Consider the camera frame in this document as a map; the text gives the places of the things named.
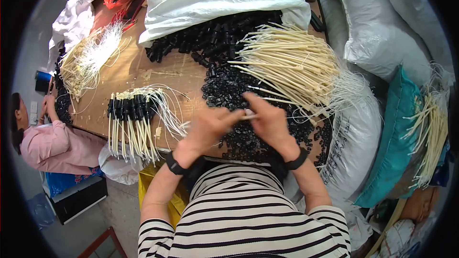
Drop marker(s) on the tangled heap of cream tubes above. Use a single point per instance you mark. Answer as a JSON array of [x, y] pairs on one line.
[[88, 59]]

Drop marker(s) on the person's right fingers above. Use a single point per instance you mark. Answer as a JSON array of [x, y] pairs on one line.
[[256, 105]]

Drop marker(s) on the row of black-capped cream tubes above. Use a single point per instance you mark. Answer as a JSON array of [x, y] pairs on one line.
[[138, 122]]

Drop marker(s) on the upright bundle of cream tubes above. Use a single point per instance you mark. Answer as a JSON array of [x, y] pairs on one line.
[[432, 132]]

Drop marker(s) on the black wrist band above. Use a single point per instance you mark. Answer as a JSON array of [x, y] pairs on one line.
[[175, 166], [297, 160]]

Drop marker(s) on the brown bag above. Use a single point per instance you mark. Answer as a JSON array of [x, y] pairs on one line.
[[421, 202]]

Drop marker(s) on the blue printed bag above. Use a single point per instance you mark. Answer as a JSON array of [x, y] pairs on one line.
[[62, 182]]

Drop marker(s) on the large grey-white sack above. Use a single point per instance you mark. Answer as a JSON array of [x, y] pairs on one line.
[[373, 32]]

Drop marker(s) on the person's body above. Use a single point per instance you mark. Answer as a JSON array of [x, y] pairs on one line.
[[240, 218]]

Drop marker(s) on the yellow plastic bag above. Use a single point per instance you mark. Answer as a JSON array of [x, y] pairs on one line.
[[174, 204]]

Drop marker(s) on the black tool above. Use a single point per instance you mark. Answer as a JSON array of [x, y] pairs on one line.
[[316, 21]]

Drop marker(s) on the black box with white edge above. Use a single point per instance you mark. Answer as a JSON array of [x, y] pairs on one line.
[[80, 200]]

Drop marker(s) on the small heap of black parts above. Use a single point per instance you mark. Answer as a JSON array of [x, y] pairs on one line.
[[62, 100]]

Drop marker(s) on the white sack with black print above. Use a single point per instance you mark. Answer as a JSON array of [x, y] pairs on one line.
[[416, 10]]

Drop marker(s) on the crumpled white sack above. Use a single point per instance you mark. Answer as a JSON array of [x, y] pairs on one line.
[[73, 18]]

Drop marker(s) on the white sack with handwriting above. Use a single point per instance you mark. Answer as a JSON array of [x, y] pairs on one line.
[[353, 150]]

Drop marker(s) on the red stool frame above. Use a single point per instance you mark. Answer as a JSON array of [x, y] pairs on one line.
[[104, 242]]

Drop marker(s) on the white plastic bag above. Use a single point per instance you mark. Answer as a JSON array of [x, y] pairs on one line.
[[118, 168]]

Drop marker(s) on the blue water jug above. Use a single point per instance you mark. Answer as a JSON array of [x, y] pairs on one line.
[[40, 210]]

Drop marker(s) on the dark phone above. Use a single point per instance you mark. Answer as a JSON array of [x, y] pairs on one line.
[[135, 5]]

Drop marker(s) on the open white woven sack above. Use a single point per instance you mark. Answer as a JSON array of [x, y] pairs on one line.
[[222, 0]]

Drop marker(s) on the person's left fingers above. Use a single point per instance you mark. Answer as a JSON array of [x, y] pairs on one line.
[[229, 116]]

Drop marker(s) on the red scissors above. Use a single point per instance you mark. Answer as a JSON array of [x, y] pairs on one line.
[[123, 25]]

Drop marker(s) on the person's right hand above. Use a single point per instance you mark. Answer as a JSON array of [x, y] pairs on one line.
[[274, 129]]

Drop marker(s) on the pile of black plastic parts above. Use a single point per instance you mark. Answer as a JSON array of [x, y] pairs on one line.
[[229, 89]]

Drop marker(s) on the white printed bag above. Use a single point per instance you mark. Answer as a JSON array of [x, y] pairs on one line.
[[401, 238]]

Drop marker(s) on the single cream tube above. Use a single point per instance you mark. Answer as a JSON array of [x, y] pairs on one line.
[[250, 116]]

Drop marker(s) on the person's left hand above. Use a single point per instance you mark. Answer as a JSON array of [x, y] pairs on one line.
[[204, 132]]

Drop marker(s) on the teal bag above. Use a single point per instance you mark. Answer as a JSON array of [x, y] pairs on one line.
[[394, 143]]

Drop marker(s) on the blue cup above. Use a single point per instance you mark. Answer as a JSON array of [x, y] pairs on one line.
[[43, 80]]

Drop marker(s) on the white wall socket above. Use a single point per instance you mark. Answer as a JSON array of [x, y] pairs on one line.
[[33, 113]]

